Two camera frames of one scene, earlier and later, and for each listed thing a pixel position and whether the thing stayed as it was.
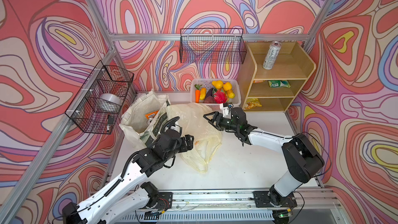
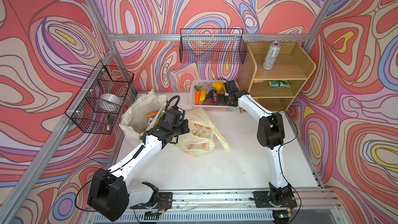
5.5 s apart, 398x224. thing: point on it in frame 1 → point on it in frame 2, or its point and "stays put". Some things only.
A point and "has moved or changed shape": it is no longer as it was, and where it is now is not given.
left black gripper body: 180,147 → 181,128
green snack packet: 279,83 stays put
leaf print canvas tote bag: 141,121 stays put
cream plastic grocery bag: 207,139 has moved or changed shape
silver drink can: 150,121 stays put
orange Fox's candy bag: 151,114 stays put
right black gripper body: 226,123 → 227,100
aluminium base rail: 234,207 stays put
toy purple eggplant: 210,93 stays put
